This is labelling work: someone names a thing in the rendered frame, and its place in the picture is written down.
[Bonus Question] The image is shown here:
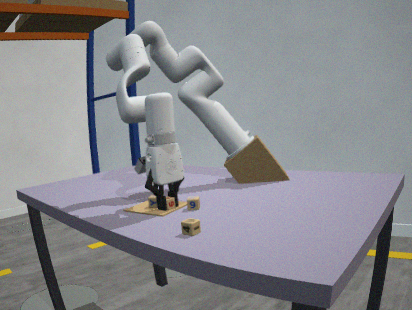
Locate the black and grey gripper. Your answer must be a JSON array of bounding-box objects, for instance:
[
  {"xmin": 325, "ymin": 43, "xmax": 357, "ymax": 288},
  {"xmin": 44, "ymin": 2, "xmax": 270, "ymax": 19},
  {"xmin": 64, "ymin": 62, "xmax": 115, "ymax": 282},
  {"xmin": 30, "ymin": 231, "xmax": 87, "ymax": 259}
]
[{"xmin": 145, "ymin": 142, "xmax": 184, "ymax": 211}]

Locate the tan flat mat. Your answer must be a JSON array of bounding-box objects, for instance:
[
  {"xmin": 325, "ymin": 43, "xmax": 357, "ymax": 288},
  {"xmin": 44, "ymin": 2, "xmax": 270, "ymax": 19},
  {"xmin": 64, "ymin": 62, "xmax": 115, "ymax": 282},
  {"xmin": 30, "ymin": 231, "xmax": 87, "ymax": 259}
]
[{"xmin": 123, "ymin": 201, "xmax": 187, "ymax": 217}]

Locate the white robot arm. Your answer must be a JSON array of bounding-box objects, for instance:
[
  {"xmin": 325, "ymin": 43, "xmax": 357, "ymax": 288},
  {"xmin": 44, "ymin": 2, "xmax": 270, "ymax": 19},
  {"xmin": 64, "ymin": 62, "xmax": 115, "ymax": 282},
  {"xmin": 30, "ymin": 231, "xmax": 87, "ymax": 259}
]
[{"xmin": 106, "ymin": 21, "xmax": 254, "ymax": 160}]

